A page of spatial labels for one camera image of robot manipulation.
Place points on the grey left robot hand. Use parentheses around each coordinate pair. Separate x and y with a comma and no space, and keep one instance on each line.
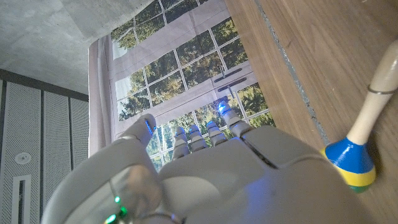
(217,180)

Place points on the colourful wooden maraca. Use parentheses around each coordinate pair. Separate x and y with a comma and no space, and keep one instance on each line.
(351,157)

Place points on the printed window backdrop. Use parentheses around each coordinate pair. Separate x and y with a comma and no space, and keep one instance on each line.
(174,62)

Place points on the grey tape table outline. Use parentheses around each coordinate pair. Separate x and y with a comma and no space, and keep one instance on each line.
(292,74)

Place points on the round white ceiling fixture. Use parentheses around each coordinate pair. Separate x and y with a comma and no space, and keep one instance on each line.
(22,158)

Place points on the rectangular ceiling slot vent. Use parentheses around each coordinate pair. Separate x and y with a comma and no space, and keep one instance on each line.
(21,202)

